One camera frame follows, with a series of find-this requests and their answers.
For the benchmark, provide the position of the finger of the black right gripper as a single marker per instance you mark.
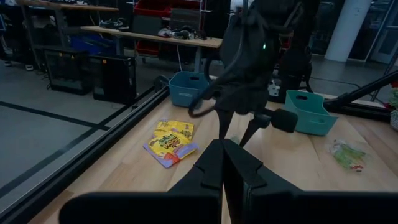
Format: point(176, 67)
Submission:
point(224, 124)
point(252, 130)

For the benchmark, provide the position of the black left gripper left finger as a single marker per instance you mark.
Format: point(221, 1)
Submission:
point(186, 205)

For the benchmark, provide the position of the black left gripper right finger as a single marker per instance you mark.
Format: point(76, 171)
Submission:
point(280, 205)

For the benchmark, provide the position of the dark teal plastic bin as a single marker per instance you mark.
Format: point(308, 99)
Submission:
point(186, 90)

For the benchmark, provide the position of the yellow candy pack purple edge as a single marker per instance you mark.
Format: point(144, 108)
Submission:
point(168, 144)

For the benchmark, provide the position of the light teal plastic bin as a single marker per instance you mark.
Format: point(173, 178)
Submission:
point(311, 115)

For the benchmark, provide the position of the clear green candy pack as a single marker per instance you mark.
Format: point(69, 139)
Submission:
point(346, 154)

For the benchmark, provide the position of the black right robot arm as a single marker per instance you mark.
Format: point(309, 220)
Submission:
point(258, 25)

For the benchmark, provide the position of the wooden workbench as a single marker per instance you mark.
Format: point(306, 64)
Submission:
point(149, 37)
point(77, 7)

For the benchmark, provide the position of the white pillar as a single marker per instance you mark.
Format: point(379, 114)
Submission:
point(348, 31)

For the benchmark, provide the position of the red storage crate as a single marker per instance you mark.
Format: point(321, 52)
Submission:
point(152, 9)

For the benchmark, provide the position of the blue storage crate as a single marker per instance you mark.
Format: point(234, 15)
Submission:
point(93, 45)

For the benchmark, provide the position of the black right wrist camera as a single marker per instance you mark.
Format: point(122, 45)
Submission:
point(284, 119)

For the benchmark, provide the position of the black aluminium table frame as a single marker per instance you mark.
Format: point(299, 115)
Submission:
point(93, 146)

